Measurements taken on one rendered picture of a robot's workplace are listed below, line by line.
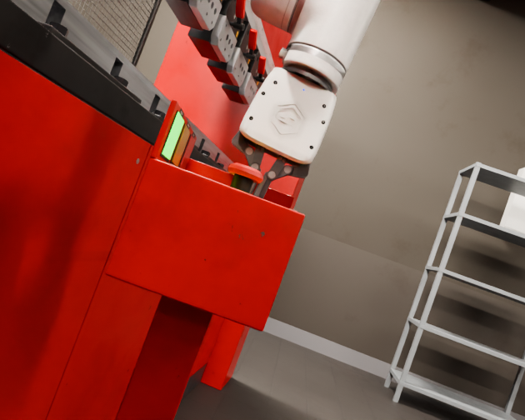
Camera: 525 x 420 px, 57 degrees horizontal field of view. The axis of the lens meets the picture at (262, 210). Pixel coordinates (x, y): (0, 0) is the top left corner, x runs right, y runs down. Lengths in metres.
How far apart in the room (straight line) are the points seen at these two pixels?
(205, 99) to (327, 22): 1.85
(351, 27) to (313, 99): 0.10
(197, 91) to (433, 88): 2.41
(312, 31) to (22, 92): 0.34
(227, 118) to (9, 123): 1.87
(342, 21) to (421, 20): 3.92
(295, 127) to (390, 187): 3.52
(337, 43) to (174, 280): 0.35
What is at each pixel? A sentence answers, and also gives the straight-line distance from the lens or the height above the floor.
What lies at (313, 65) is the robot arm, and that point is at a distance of 0.61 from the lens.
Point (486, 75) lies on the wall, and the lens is 4.51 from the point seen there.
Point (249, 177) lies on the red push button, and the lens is 0.50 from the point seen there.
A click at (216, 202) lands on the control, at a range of 0.47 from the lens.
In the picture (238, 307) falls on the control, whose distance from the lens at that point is 0.47.
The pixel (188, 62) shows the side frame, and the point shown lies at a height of 1.42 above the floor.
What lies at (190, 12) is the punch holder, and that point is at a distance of 1.23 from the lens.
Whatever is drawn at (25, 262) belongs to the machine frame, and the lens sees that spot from 0.70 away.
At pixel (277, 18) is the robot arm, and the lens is 0.66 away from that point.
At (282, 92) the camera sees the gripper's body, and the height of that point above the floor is 0.92.
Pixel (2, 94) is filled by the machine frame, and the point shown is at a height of 0.79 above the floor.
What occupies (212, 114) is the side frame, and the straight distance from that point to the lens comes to 2.42.
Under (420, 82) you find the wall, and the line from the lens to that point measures 4.35.
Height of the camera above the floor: 0.75
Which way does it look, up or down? 3 degrees up
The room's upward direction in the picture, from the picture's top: 20 degrees clockwise
